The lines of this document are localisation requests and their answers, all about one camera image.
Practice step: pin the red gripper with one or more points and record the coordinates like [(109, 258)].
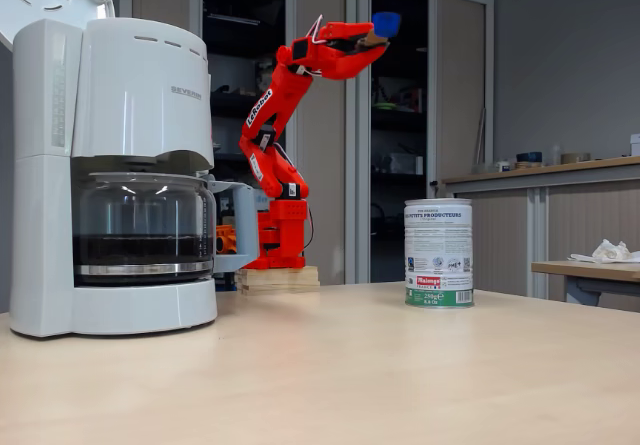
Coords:
[(344, 51)]

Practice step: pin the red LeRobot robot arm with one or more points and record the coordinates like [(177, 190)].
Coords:
[(285, 95)]

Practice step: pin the white green coffee tin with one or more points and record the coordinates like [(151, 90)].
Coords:
[(439, 250)]

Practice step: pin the white drip coffee maker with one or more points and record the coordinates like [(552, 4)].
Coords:
[(45, 215)]

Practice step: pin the green plate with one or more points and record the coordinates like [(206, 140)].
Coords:
[(384, 106)]

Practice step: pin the colourful shelf box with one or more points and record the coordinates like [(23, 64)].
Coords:
[(262, 80)]

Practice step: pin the orange printed clamp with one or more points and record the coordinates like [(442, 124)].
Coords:
[(227, 239)]

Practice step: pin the wooden base block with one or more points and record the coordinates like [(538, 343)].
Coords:
[(280, 280)]

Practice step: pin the low cabinet wooden top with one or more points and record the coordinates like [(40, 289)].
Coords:
[(585, 215)]

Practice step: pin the white box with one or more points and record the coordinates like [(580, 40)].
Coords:
[(635, 145)]

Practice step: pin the crumpled white tissue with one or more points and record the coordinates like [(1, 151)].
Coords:
[(607, 251)]

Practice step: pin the wooden side table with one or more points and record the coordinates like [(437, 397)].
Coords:
[(590, 271)]

